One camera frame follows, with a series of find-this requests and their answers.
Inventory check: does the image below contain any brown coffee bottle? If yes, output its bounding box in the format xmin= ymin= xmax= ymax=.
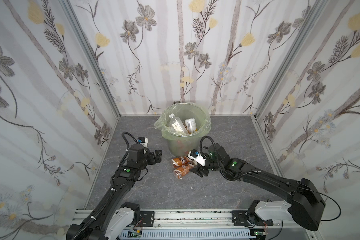
xmin=173 ymin=162 xmax=198 ymax=179
xmin=171 ymin=156 xmax=195 ymax=168

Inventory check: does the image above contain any clear square bottle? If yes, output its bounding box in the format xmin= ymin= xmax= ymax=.
xmin=169 ymin=114 xmax=188 ymax=134

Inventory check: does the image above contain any white label clear bottle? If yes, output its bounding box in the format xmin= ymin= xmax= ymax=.
xmin=185 ymin=118 xmax=198 ymax=134

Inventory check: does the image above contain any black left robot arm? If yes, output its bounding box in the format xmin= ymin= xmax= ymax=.
xmin=66 ymin=132 xmax=163 ymax=240

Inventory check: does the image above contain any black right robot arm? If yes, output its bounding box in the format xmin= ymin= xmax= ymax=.
xmin=188 ymin=136 xmax=326 ymax=231

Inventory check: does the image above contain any green plastic bin liner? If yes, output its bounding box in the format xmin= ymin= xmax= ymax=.
xmin=154 ymin=102 xmax=212 ymax=141

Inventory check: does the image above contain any mesh waste bin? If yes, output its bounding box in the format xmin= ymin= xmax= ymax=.
xmin=162 ymin=103 xmax=212 ymax=157

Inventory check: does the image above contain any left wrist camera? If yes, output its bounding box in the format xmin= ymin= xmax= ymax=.
xmin=138 ymin=137 xmax=149 ymax=148

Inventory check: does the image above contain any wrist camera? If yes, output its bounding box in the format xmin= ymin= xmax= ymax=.
xmin=188 ymin=149 xmax=206 ymax=167
xmin=138 ymin=137 xmax=149 ymax=148

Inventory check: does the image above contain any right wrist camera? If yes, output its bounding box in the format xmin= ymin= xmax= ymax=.
xmin=188 ymin=149 xmax=206 ymax=167

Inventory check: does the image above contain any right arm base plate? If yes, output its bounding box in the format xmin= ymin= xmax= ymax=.
xmin=232 ymin=210 xmax=274 ymax=228

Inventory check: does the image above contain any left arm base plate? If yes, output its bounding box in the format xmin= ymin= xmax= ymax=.
xmin=134 ymin=211 xmax=155 ymax=228

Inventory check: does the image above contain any aluminium mounting rail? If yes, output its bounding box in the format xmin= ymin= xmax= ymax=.
xmin=109 ymin=208 xmax=300 ymax=229

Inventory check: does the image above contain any white vented cable duct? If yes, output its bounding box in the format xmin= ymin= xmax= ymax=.
xmin=119 ymin=229 xmax=256 ymax=240

